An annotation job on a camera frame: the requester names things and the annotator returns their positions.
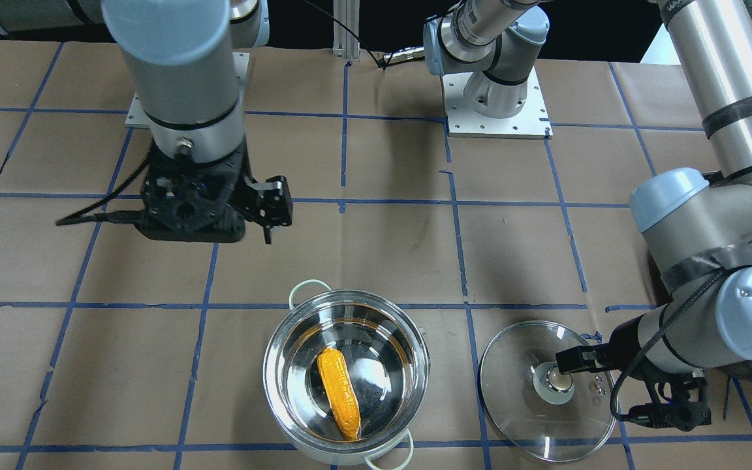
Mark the yellow corn cob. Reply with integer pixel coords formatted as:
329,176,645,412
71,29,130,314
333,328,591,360
317,347,361,441

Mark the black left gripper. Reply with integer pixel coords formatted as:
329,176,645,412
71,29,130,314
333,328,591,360
556,317,711,431

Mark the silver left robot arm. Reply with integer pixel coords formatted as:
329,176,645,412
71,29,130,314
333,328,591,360
556,1,752,431

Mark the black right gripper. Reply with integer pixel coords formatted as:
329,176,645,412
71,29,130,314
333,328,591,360
140,142,294,245

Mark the pale green electric pot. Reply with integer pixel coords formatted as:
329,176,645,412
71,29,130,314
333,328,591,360
262,279,430,469

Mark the glass pot lid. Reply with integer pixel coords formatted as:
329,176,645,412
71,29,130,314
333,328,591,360
478,319,616,462

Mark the brown paper table cover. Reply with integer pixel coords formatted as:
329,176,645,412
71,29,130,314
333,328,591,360
0,40,716,469

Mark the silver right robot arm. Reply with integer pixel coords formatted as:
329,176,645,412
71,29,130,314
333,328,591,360
0,1,293,243

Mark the frame post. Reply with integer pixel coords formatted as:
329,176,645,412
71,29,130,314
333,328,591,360
332,0,360,61

